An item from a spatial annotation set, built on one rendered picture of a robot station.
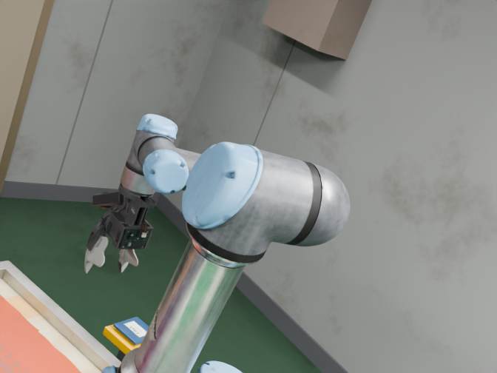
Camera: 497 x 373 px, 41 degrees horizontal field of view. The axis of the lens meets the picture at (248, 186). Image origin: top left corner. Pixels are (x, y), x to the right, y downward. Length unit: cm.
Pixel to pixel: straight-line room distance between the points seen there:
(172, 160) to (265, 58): 355
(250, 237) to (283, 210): 5
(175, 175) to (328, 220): 40
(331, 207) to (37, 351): 116
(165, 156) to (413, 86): 279
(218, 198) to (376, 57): 329
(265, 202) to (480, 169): 280
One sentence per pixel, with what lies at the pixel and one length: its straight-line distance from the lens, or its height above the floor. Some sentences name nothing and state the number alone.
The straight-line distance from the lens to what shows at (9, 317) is 195.
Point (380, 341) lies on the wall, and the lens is 391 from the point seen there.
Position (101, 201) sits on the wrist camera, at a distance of 142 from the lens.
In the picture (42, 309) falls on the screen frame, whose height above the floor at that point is 97.
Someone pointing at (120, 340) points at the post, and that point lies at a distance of 198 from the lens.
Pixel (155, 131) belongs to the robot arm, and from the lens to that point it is 127.
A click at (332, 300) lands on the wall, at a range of 410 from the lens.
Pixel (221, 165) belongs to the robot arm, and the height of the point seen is 182.
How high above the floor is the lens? 205
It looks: 18 degrees down
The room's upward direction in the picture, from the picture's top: 22 degrees clockwise
